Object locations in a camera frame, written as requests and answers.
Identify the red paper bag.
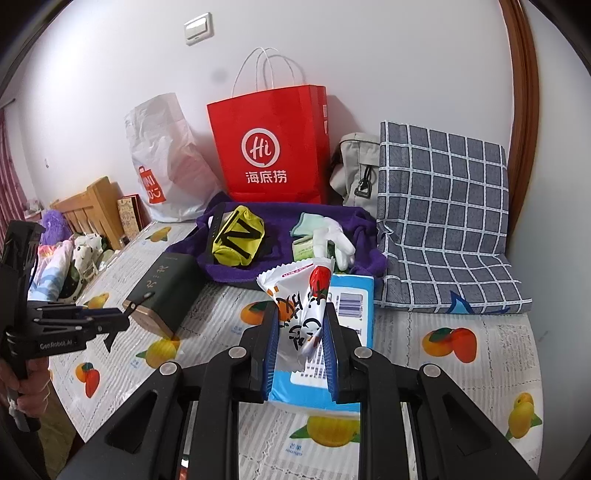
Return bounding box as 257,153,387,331
206,46,331,206

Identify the green tissue pack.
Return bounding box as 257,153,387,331
292,235,333,264

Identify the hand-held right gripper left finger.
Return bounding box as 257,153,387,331
55,307,281,480

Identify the yellow black pouch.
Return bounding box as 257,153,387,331
211,205,266,268

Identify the dark green box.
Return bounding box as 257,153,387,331
122,253,208,340

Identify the white glove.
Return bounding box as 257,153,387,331
311,225,356,271

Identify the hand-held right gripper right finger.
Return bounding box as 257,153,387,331
323,302,539,480

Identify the small brown box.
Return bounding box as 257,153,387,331
115,195,143,241

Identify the beige bag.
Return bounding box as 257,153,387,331
329,133,382,208

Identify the person's left hand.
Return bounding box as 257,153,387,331
0,357,51,418

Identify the white plastic bag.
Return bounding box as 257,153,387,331
124,92,222,223

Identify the white light switch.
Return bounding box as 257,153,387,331
184,12,215,45

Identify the purple plush toy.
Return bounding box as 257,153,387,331
39,209,70,245

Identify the wooden headboard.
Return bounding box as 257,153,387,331
50,176,125,252

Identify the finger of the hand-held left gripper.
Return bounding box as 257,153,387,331
85,320,131,354
74,307,132,325

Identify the fruit printed table cover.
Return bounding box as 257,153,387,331
48,220,550,480

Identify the blue tissue pack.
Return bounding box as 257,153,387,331
268,274,376,414

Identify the purple towel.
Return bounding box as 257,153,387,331
165,202,387,284

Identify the pink curtain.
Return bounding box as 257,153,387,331
0,108,26,232

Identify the person's dark clothing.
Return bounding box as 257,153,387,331
0,406,51,480

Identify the grey checked cushion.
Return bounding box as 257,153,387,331
373,121,532,315

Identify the white black plush toy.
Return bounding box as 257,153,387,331
69,233,105,296

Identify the wooden door frame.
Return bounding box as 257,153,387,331
501,0,541,217

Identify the light green cloth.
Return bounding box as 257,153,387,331
291,212,324,237

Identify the white red snack packet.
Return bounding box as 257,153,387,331
256,257,334,374

